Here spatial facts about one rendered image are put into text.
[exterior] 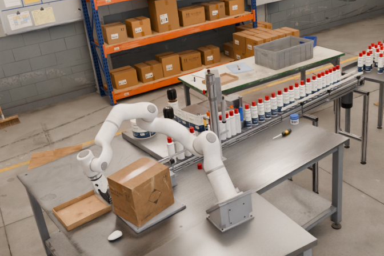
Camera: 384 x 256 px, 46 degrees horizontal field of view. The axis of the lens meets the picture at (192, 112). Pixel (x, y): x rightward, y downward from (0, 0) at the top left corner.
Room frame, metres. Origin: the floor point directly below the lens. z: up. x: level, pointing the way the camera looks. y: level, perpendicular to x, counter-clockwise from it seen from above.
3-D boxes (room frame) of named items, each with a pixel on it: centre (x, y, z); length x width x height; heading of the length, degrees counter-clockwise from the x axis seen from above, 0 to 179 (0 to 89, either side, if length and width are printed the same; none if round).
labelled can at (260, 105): (3.37, -0.57, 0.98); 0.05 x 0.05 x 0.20
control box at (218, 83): (3.01, -0.17, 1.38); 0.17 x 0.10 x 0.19; 179
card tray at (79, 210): (2.46, 0.79, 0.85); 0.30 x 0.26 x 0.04; 124
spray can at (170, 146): (2.87, 0.18, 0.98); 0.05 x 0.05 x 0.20
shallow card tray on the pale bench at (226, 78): (4.68, -0.35, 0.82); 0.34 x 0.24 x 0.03; 121
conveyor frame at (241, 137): (3.02, -0.04, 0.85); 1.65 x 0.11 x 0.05; 124
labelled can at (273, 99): (3.46, -0.69, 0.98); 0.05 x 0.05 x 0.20
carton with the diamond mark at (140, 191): (2.38, 0.37, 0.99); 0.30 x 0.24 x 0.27; 134
